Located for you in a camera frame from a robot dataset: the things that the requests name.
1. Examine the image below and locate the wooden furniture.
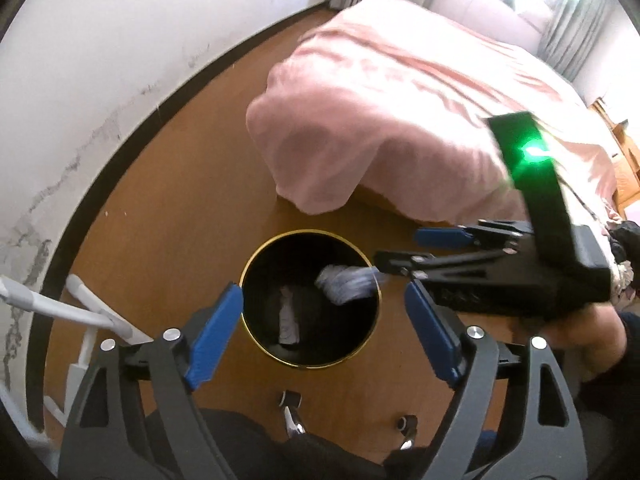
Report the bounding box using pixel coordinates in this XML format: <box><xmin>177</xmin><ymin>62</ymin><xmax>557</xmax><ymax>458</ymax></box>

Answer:
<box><xmin>588</xmin><ymin>96</ymin><xmax>639</xmax><ymax>220</ymax></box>

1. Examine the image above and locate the white paper in bin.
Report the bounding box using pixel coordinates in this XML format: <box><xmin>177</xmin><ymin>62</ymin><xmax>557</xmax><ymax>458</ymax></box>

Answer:
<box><xmin>279</xmin><ymin>287</ymin><xmax>299</xmax><ymax>346</ymax></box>

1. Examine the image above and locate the white-blue paper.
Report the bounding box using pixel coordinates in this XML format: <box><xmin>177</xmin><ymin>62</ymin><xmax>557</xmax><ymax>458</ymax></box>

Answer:
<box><xmin>314</xmin><ymin>266</ymin><xmax>385</xmax><ymax>306</ymax></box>

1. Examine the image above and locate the right hand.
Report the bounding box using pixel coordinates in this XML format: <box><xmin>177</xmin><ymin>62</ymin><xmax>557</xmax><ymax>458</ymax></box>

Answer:
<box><xmin>509</xmin><ymin>304</ymin><xmax>627</xmax><ymax>382</ymax></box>

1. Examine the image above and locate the pink bed blanket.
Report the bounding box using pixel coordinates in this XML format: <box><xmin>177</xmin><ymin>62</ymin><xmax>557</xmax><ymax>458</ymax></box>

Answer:
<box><xmin>246</xmin><ymin>0</ymin><xmax>616</xmax><ymax>224</ymax></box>

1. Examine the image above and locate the black gold-rimmed trash bin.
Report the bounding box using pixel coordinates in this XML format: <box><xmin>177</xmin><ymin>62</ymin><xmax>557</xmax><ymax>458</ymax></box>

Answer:
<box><xmin>240</xmin><ymin>230</ymin><xmax>382</xmax><ymax>370</ymax></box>

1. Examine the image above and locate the white desk with shelves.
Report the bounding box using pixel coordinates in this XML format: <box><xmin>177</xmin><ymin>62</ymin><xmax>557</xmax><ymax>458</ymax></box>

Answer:
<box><xmin>1</xmin><ymin>274</ymin><xmax>152</xmax><ymax>448</ymax></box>

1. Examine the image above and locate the office chair base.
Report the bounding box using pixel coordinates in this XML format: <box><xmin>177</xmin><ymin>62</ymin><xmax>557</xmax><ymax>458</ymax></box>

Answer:
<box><xmin>278</xmin><ymin>390</ymin><xmax>419</xmax><ymax>456</ymax></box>

